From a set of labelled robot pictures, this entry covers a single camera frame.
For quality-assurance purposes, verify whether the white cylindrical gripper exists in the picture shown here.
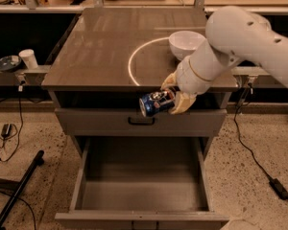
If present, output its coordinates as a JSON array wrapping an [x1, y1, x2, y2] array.
[[161, 39, 240, 115]]

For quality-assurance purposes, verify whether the blue pepsi can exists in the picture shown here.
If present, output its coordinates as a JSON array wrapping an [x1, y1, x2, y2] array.
[[139, 88, 176, 117]]

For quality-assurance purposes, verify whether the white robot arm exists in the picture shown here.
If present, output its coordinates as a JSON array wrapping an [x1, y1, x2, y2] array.
[[161, 6, 288, 114]]

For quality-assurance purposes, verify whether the grey drawer cabinet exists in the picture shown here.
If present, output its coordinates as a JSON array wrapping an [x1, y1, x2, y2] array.
[[42, 8, 236, 152]]

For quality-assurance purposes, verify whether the open grey middle drawer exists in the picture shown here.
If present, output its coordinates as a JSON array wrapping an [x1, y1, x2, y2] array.
[[56, 137, 228, 230]]

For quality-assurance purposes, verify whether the closed grey top drawer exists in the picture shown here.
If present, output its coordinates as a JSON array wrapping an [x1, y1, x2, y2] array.
[[55, 108, 227, 137]]

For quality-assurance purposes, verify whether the white ceramic bowl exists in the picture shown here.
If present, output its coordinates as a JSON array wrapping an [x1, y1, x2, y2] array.
[[169, 31, 205, 60]]

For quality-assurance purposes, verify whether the black power adapter right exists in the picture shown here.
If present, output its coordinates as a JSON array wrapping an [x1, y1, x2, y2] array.
[[269, 178, 288, 200]]

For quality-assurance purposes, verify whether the black power adapter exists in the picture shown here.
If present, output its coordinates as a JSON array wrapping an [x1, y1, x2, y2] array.
[[269, 178, 288, 200], [1, 124, 11, 138]]

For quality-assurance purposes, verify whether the white paper cup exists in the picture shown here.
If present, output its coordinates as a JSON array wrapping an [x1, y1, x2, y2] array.
[[18, 49, 38, 69]]

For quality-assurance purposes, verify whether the black metal pole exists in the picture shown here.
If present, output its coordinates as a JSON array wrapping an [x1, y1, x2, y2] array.
[[0, 150, 44, 230]]

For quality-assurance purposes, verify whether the dark blue plate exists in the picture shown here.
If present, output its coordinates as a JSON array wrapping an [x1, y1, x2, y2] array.
[[0, 56, 22, 72]]

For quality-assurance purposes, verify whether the black power adapter left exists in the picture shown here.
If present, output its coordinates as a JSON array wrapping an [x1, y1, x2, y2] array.
[[1, 124, 11, 138]]

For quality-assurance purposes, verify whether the black drawer handle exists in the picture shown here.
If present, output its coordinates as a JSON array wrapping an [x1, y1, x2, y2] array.
[[128, 117, 156, 126]]

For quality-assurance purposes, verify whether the black cable right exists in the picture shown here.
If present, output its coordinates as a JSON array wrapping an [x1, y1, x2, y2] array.
[[232, 77, 273, 180]]

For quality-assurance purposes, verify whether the black cable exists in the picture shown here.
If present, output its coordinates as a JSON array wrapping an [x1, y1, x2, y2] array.
[[0, 83, 24, 164], [232, 77, 273, 180]]

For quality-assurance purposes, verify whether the black cable left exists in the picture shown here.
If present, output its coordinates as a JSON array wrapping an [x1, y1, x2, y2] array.
[[0, 83, 24, 164]]

